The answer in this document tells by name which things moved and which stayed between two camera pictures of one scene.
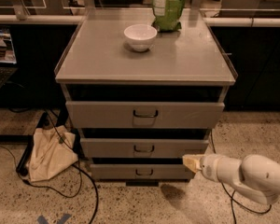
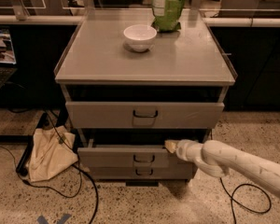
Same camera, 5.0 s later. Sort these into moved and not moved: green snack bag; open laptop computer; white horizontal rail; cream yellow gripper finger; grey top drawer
Moved: cream yellow gripper finger
Not moved: green snack bag; open laptop computer; grey top drawer; white horizontal rail
